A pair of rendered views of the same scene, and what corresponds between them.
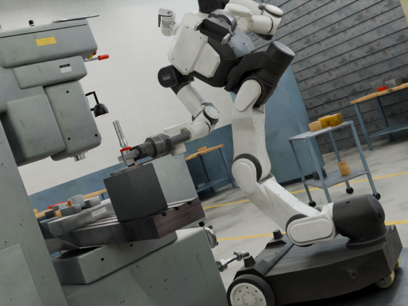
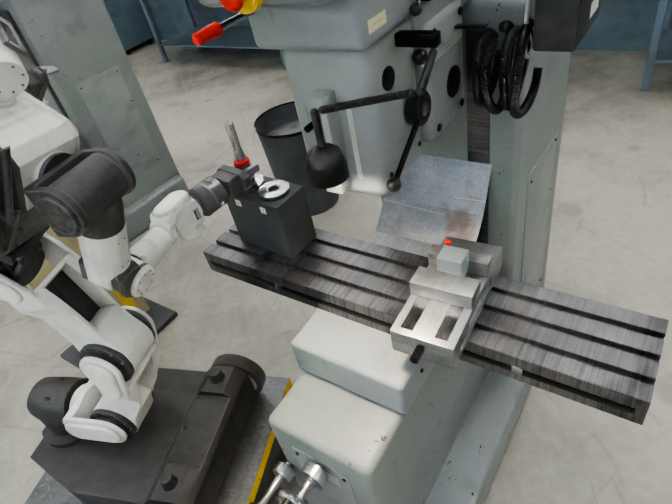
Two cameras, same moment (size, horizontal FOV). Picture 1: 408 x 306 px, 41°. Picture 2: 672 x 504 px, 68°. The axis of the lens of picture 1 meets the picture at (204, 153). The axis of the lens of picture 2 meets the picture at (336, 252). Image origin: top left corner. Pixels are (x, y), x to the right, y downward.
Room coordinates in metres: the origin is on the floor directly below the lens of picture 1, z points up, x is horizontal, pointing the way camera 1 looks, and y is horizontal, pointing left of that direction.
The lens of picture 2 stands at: (3.45, 0.27, 1.91)
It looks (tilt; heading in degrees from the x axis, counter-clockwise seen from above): 39 degrees down; 171
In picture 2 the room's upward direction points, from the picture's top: 13 degrees counter-clockwise
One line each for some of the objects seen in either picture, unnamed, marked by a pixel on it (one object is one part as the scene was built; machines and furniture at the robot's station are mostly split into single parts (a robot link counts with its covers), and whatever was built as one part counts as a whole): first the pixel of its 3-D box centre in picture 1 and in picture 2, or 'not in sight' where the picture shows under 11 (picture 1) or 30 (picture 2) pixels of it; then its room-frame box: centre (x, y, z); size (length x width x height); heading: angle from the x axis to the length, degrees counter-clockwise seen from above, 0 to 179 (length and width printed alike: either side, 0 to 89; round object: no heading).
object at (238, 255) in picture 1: (232, 258); (266, 497); (2.72, 0.04, 0.56); 0.22 x 0.06 x 0.06; 129
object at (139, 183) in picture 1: (134, 191); (270, 213); (2.17, 0.31, 1.08); 0.22 x 0.12 x 0.20; 36
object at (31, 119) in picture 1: (27, 131); (400, 69); (2.37, 0.69, 1.47); 0.24 x 0.19 x 0.26; 39
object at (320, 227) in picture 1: (316, 224); (111, 405); (2.31, -0.35, 0.68); 0.21 x 0.20 x 0.13; 60
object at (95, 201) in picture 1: (87, 203); (444, 287); (2.69, 0.63, 1.07); 0.15 x 0.06 x 0.04; 42
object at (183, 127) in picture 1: (178, 135); (174, 218); (2.29, 0.07, 1.24); 0.13 x 0.07 x 0.09; 142
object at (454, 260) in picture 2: (76, 202); (452, 263); (2.65, 0.67, 1.10); 0.06 x 0.05 x 0.06; 42
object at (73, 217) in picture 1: (85, 212); (449, 290); (2.67, 0.65, 1.04); 0.35 x 0.15 x 0.11; 132
